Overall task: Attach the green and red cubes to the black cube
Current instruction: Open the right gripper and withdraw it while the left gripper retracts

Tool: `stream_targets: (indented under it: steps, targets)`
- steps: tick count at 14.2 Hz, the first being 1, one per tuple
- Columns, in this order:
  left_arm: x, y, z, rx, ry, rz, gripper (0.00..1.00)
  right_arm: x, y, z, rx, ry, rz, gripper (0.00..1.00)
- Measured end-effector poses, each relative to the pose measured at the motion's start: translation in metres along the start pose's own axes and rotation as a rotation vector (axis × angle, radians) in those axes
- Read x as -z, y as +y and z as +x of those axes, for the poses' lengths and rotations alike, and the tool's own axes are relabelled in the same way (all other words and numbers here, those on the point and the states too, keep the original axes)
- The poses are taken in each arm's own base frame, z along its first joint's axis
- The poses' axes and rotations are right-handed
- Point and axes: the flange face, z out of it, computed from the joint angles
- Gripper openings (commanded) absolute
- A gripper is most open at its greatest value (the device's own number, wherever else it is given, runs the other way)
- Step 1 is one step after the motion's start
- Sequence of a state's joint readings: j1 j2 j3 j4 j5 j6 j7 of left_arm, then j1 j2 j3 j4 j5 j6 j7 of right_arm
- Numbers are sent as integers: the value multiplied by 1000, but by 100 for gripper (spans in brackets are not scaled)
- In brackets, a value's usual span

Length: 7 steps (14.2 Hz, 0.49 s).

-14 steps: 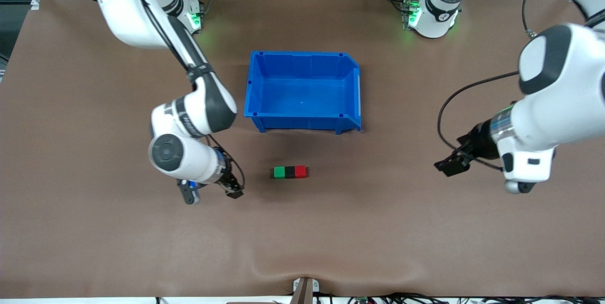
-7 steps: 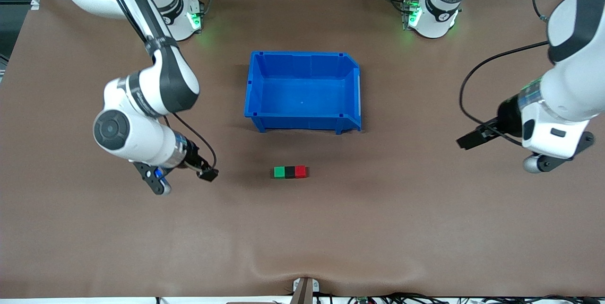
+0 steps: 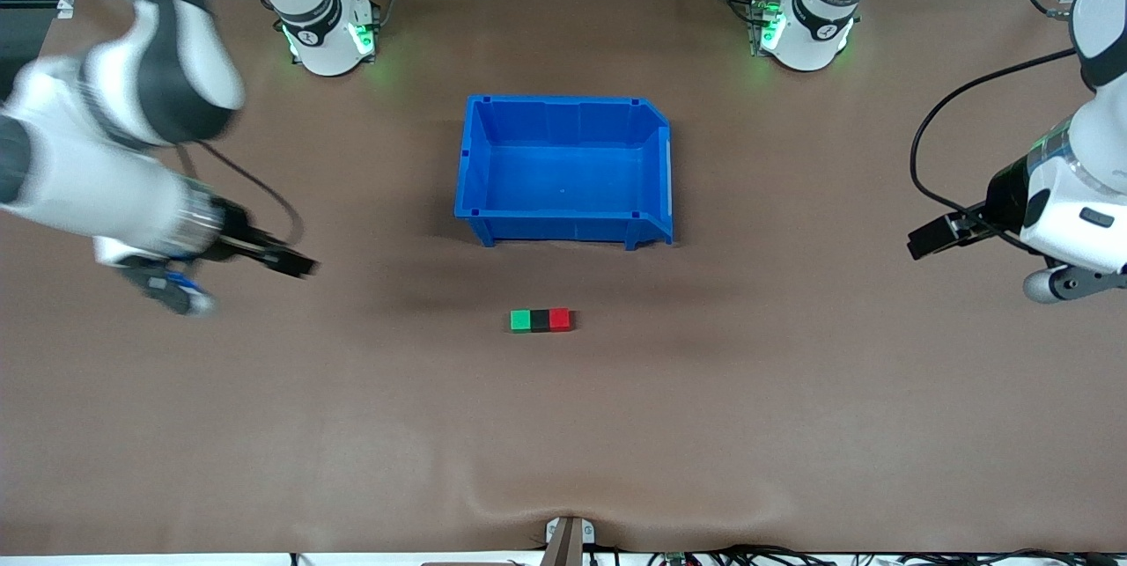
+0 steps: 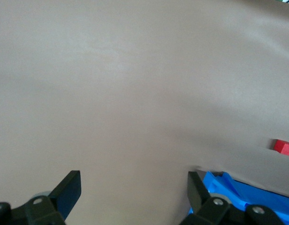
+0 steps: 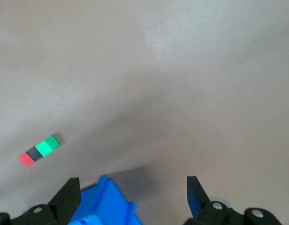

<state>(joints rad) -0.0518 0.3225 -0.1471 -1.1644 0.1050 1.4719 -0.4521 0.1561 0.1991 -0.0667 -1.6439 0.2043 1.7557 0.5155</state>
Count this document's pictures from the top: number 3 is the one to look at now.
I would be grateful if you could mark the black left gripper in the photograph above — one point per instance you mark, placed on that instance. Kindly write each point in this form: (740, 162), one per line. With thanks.
(1002, 196)

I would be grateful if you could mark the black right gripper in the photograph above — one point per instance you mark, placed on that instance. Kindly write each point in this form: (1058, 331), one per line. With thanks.
(236, 229)

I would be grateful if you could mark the green cube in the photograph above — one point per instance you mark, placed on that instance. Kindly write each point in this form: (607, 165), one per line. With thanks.
(521, 321)

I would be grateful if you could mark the red cube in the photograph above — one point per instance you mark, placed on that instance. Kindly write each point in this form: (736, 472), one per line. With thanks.
(560, 319)

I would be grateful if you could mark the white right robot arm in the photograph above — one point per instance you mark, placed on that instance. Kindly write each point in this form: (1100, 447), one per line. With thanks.
(114, 179)

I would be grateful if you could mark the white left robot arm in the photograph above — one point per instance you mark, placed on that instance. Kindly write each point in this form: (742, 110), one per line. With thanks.
(1087, 196)

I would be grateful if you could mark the black cube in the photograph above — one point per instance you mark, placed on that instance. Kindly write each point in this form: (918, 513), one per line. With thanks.
(541, 321)

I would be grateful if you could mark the blue plastic bin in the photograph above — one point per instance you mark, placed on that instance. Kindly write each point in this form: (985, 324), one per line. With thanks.
(563, 174)

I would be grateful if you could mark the brown table mat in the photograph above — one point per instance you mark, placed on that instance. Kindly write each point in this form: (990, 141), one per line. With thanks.
(563, 425)

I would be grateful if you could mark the metal table clamp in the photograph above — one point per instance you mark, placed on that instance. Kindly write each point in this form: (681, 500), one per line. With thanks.
(568, 540)

